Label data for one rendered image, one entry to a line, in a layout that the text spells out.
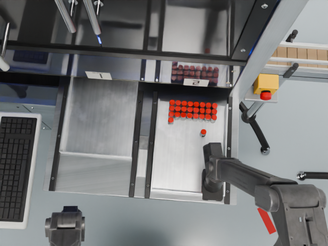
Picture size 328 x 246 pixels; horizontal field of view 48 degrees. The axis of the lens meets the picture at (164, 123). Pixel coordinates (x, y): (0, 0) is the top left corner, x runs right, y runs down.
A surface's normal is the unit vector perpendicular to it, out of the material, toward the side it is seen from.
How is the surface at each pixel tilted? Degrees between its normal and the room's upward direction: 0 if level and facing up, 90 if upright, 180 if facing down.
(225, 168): 72
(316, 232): 11
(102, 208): 0
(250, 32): 90
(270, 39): 90
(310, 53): 0
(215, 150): 19
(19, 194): 0
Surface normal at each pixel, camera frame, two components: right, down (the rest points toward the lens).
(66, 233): 0.11, -0.82
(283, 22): -0.07, 0.96
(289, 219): 0.18, -0.35
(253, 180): -0.98, -0.07
